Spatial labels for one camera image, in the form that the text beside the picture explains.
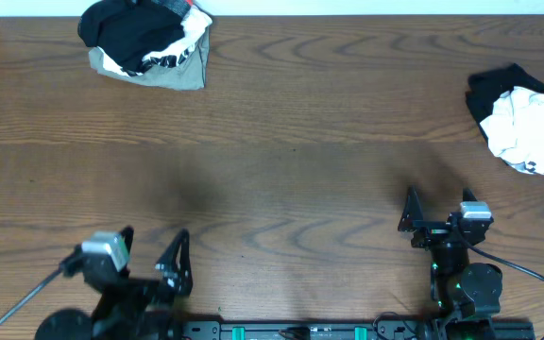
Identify black shorts red waistband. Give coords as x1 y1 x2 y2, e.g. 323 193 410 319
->
77 0 193 73

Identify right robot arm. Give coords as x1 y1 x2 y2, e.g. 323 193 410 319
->
398 186 502 339

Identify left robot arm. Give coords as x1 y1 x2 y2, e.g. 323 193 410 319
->
34 226 194 340

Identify white crumpled garment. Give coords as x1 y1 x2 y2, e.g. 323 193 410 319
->
481 87 544 175

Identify black crumpled garment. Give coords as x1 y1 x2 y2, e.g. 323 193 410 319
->
466 63 544 142

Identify olive green folded garment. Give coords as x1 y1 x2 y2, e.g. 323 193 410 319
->
89 29 210 91

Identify white printed shirt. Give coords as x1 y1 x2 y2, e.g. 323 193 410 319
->
98 5 213 77

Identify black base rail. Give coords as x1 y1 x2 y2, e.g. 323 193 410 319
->
177 313 536 340

